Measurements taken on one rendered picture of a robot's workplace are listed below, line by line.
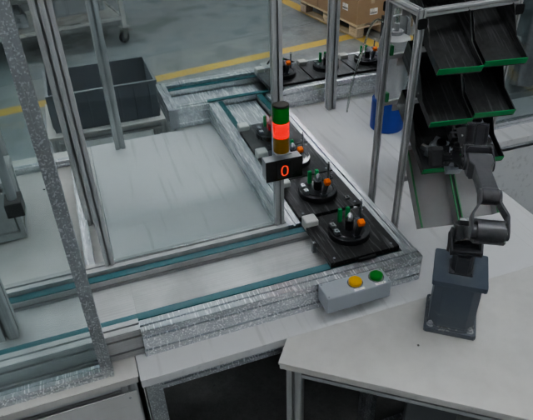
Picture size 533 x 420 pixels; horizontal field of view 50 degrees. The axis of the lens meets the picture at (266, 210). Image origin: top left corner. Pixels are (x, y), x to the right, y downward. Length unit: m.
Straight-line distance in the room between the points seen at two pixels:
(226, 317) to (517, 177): 1.78
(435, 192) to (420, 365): 0.59
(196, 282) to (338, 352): 0.49
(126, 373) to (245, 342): 0.34
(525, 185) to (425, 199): 1.19
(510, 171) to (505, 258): 0.92
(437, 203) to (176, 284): 0.89
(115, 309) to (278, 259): 0.54
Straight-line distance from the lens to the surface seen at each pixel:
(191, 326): 1.67
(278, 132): 1.72
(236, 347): 1.70
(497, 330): 1.84
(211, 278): 1.83
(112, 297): 1.83
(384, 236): 1.91
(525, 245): 2.18
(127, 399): 1.75
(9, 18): 1.15
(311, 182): 2.11
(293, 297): 1.73
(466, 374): 1.70
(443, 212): 1.97
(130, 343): 1.69
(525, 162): 2.98
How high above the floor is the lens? 2.14
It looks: 36 degrees down
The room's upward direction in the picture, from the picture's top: 2 degrees counter-clockwise
